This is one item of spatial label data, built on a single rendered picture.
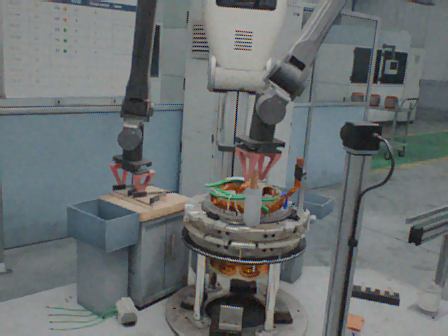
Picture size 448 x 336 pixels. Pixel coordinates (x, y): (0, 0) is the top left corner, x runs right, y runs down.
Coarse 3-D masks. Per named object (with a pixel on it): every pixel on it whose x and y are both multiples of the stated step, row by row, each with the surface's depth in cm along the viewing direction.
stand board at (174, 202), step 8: (120, 192) 142; (112, 200) 134; (120, 200) 134; (144, 200) 136; (168, 200) 137; (176, 200) 138; (184, 200) 138; (136, 208) 129; (144, 208) 129; (160, 208) 130; (168, 208) 132; (176, 208) 135; (184, 208) 138; (144, 216) 126; (152, 216) 128
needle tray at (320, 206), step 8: (264, 184) 163; (296, 192) 158; (304, 192) 156; (288, 200) 148; (296, 200) 147; (304, 200) 157; (312, 200) 156; (320, 200) 154; (328, 200) 153; (312, 208) 145; (320, 208) 143; (328, 208) 148; (320, 216) 144; (288, 264) 154; (296, 264) 155; (280, 272) 156; (288, 272) 154; (296, 272) 156; (288, 280) 155
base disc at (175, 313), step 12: (192, 288) 143; (228, 288) 144; (264, 288) 146; (180, 300) 135; (264, 300) 139; (288, 300) 140; (168, 312) 129; (180, 312) 129; (204, 312) 130; (300, 312) 133; (180, 324) 123; (192, 324) 124; (276, 324) 126; (288, 324) 127; (300, 324) 127
